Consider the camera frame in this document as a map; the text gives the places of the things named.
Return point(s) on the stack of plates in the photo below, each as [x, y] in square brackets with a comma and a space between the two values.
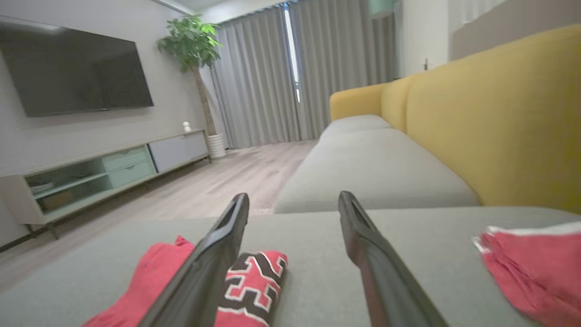
[41, 187]

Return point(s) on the red white basketball shorts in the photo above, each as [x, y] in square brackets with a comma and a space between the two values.
[535, 272]

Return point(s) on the green indoor tree plant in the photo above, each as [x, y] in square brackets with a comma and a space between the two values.
[190, 41]

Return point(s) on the brown storage box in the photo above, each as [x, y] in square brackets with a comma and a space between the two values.
[58, 200]

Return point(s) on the grey pleated curtain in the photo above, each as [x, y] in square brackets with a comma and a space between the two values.
[340, 63]
[254, 81]

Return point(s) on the mint shade floor lamp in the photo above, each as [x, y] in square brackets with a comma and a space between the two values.
[381, 7]

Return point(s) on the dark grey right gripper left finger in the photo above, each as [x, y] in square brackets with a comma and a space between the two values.
[199, 281]

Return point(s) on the yellow and grey sofa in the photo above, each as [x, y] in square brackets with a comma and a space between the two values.
[499, 127]

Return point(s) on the black flat screen television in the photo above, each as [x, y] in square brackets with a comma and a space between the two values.
[72, 72]

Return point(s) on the beige and mint TV cabinet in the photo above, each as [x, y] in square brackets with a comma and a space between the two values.
[172, 152]

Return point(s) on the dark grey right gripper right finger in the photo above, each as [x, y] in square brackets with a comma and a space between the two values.
[386, 281]

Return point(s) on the small white figurine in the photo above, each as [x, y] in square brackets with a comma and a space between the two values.
[186, 127]

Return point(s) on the red white basketball jersey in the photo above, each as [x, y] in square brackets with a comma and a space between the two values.
[254, 290]

